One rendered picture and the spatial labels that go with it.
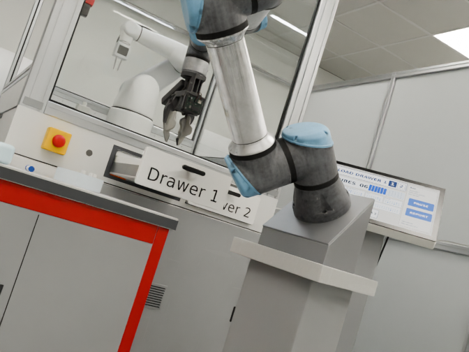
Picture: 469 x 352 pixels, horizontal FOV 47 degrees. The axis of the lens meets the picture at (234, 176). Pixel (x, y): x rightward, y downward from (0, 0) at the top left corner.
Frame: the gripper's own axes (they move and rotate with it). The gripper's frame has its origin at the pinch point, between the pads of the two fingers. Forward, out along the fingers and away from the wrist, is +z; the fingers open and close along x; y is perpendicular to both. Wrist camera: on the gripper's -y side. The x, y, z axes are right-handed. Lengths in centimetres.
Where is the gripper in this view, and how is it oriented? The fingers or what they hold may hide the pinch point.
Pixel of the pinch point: (172, 139)
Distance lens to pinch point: 163.4
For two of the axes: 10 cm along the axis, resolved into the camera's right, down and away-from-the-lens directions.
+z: -2.6, 9.6, -0.7
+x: 7.9, 2.5, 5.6
